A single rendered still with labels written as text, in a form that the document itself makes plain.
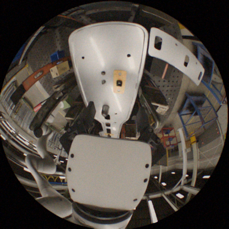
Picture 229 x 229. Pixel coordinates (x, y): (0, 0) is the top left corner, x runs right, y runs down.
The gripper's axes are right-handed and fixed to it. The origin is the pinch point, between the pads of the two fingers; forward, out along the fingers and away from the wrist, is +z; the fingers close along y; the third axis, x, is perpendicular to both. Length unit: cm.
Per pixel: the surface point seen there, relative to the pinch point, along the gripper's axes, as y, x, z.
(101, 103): -6.8, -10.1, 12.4
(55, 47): -55, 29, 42
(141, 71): 6.2, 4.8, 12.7
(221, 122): 791, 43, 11
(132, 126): 13.6, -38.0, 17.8
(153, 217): 124, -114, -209
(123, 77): 1.2, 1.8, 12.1
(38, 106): -27.9, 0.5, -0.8
